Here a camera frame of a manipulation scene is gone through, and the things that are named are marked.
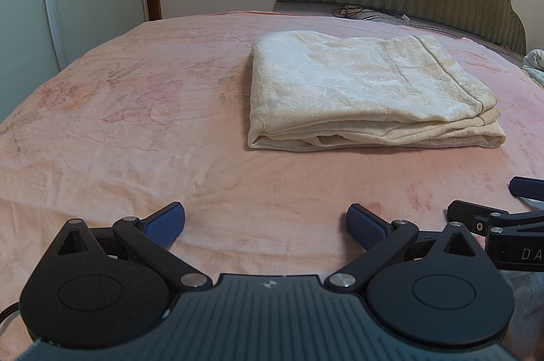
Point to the pink floral blanket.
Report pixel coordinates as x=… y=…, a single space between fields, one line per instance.
x=127 y=152

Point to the white printed folded quilt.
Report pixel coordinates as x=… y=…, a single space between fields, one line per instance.
x=534 y=65

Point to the cream textured blanket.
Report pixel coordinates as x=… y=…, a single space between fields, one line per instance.
x=361 y=89

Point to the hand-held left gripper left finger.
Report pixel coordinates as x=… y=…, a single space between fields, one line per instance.
x=168 y=225

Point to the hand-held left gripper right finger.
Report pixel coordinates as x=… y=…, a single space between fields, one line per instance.
x=361 y=222

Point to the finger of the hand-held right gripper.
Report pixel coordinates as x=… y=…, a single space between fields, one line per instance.
x=467 y=214
x=527 y=186

